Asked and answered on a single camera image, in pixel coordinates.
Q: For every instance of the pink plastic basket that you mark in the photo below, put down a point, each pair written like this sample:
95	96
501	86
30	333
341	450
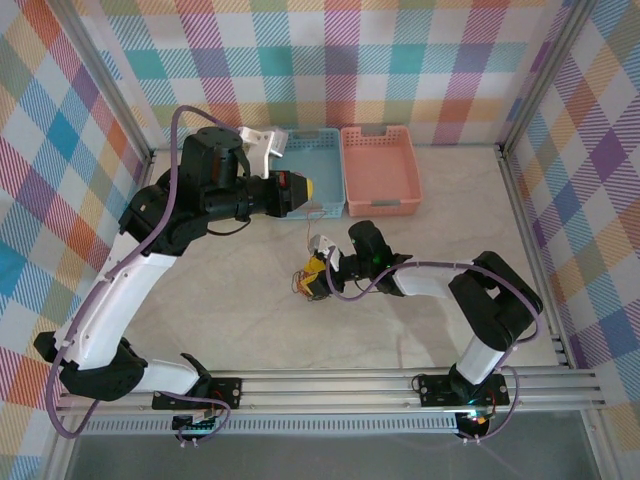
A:
380	170

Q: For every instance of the aluminium frame leg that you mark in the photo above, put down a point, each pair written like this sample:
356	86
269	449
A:
62	450
601	445

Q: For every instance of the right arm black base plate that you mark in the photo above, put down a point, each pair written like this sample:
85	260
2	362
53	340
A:
435	390

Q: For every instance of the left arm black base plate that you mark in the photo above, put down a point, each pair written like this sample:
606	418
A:
225	392

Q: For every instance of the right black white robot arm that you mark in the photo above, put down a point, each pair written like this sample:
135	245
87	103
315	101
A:
495	300

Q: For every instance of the aluminium frame post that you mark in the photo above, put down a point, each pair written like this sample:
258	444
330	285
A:
102	75
545	75

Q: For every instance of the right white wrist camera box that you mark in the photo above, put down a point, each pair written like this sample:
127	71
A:
322	245

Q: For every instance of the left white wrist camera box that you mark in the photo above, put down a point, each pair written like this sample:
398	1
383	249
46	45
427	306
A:
260	150

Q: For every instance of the blue plastic basket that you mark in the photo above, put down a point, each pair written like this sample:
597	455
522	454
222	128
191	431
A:
325	160

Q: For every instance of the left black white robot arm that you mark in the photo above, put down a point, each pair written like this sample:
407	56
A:
115	300

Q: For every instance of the aluminium mounting rail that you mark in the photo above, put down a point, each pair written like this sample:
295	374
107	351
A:
325	390

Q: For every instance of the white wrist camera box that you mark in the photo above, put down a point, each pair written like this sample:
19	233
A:
322	245
260	150

